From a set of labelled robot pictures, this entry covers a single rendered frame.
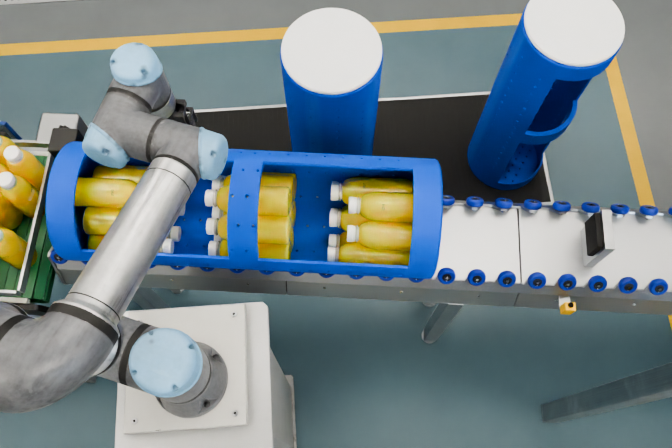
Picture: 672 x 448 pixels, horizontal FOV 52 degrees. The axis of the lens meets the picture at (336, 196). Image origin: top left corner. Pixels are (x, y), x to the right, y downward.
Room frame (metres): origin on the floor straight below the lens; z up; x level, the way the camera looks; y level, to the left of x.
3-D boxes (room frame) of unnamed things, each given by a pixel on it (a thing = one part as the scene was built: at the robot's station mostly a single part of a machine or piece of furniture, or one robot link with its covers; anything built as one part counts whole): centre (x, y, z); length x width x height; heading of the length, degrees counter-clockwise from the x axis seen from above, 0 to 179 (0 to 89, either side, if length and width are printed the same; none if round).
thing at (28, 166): (0.73, 0.80, 0.99); 0.07 x 0.07 x 0.18
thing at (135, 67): (0.60, 0.32, 1.65); 0.09 x 0.08 x 0.11; 162
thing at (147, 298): (0.54, 0.63, 0.31); 0.06 x 0.06 x 0.63; 87
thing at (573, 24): (1.16, -0.66, 1.03); 0.28 x 0.28 x 0.01
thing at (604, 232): (0.54, -0.64, 1.00); 0.10 x 0.04 x 0.15; 177
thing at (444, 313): (0.48, -0.36, 0.31); 0.06 x 0.06 x 0.63; 87
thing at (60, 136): (0.81, 0.72, 0.95); 0.10 x 0.07 x 0.10; 177
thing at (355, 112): (1.07, 0.01, 0.59); 0.28 x 0.28 x 0.88
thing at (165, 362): (0.18, 0.31, 1.34); 0.13 x 0.12 x 0.14; 72
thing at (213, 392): (0.18, 0.30, 1.23); 0.15 x 0.15 x 0.10
